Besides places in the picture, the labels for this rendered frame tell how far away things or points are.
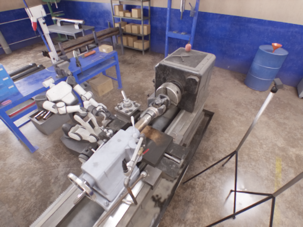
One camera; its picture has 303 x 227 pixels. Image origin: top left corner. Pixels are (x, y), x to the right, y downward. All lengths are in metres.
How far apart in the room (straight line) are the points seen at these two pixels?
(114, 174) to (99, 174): 0.12
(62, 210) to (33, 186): 1.34
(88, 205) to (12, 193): 1.50
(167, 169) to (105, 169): 0.51
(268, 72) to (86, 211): 4.04
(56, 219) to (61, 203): 0.10
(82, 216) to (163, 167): 0.69
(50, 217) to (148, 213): 0.79
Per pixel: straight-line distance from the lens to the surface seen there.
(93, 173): 1.01
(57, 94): 2.01
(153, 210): 1.67
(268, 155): 2.98
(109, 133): 1.36
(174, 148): 1.41
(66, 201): 1.38
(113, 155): 1.04
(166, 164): 1.32
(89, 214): 1.41
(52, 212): 1.39
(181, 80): 1.64
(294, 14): 4.70
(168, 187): 1.75
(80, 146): 2.50
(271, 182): 2.71
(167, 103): 1.50
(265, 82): 4.35
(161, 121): 1.82
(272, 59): 4.13
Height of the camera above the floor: 2.02
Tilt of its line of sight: 42 degrees down
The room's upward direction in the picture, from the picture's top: straight up
